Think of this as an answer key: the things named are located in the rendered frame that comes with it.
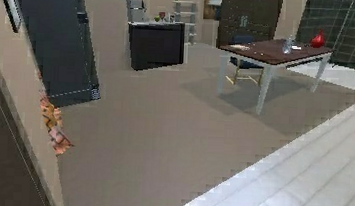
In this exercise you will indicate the pale flat plate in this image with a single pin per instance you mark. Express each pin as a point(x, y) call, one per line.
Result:
point(240, 47)

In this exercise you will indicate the brown top white leg table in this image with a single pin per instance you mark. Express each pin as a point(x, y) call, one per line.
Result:
point(274, 55)

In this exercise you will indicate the blue seat gold leg chair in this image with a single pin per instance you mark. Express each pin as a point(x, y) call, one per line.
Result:
point(244, 62)

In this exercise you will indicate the dark grid window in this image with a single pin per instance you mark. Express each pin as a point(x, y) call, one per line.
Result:
point(342, 31)

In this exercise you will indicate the black framed wall picture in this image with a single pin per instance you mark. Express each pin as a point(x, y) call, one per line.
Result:
point(11, 4)

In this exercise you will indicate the orange patterned cloth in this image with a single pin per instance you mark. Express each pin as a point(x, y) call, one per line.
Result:
point(54, 123)

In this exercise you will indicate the green apple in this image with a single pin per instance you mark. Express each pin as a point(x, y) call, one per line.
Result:
point(156, 19)

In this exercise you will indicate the clear glass bottle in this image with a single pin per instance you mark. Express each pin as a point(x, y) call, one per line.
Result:
point(287, 45)

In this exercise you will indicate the white open shelf unit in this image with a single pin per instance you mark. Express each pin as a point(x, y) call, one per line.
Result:
point(189, 21)

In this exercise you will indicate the dark brown room door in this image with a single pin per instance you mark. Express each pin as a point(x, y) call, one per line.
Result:
point(247, 19)

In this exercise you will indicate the grey coffee maker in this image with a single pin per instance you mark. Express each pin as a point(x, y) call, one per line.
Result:
point(136, 10)

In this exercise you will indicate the black kitchen counter cabinet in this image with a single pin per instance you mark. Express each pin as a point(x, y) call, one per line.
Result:
point(156, 45)

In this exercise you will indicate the red vase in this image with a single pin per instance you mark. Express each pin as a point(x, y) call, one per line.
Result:
point(318, 39)

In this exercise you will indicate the white paper sheet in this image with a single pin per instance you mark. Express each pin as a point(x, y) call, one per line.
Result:
point(296, 47)

